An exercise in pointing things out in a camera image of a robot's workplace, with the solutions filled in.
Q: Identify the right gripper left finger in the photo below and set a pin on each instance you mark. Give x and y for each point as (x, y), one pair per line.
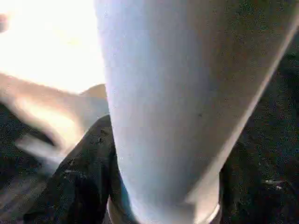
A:
(86, 182)

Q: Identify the white plastic table top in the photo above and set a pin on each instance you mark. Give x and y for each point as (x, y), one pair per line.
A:
(46, 46)

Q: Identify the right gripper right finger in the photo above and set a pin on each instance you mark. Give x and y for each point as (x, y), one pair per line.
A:
(257, 191)

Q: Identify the black mat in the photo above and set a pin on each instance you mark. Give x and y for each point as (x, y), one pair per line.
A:
(275, 116)

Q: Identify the white plastic table leg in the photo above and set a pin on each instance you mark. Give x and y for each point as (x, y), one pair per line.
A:
(175, 93)

